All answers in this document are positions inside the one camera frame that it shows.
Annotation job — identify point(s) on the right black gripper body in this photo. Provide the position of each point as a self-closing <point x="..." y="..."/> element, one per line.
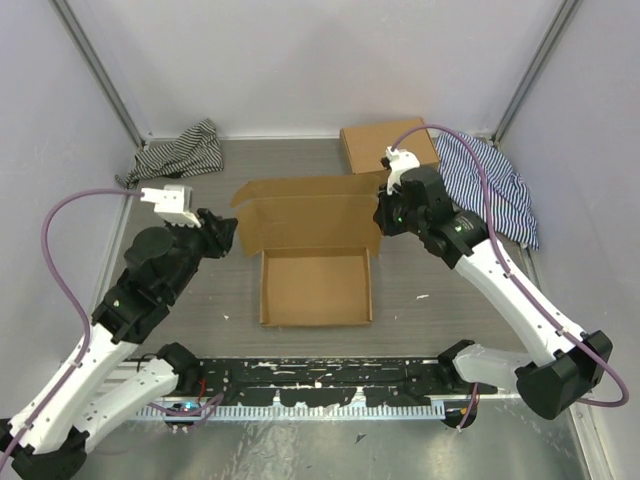
<point x="396" y="216"/>

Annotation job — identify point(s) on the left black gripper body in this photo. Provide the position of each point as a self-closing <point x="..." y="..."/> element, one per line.
<point x="193" y="244"/>

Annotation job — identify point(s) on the cardboard box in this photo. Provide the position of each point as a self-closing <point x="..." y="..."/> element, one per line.
<point x="316" y="238"/>
<point x="365" y="145"/>

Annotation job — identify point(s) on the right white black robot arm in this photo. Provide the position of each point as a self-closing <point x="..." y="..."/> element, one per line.
<point x="562" y="361"/>

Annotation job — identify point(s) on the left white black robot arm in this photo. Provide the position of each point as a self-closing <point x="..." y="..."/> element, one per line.
<point x="52" y="436"/>

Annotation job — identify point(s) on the folded closed cardboard box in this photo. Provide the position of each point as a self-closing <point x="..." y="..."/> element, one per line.
<point x="365" y="145"/>

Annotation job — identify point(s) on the blue white striped cloth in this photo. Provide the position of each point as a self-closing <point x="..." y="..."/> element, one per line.
<point x="471" y="168"/>

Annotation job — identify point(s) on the grey striped cloth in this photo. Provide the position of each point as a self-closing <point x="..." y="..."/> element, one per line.
<point x="197" y="151"/>

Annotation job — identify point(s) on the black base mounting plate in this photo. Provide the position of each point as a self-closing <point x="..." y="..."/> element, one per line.
<point x="350" y="385"/>

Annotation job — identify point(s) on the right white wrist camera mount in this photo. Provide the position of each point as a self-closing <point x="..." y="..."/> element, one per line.
<point x="397" y="161"/>

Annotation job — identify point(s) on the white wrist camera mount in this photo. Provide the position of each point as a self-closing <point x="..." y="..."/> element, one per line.
<point x="172" y="204"/>
<point x="397" y="161"/>

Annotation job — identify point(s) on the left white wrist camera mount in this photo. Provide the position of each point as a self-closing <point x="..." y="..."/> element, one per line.
<point x="172" y="204"/>

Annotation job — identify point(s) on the aluminium front rail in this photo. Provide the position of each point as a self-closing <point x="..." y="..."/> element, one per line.
<point x="400" y="365"/>

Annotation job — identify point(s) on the slotted grey cable duct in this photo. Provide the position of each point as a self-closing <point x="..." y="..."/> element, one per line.
<point x="356" y="411"/>

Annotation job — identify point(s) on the right aluminium corner post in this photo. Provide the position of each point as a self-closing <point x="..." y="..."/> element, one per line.
<point x="551" y="38"/>

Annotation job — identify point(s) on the aluminium corner post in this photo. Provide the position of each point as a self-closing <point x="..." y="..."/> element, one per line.
<point x="551" y="38"/>
<point x="71" y="23"/>

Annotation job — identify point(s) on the left aluminium corner post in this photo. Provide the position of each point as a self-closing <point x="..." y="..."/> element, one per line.
<point x="71" y="23"/>

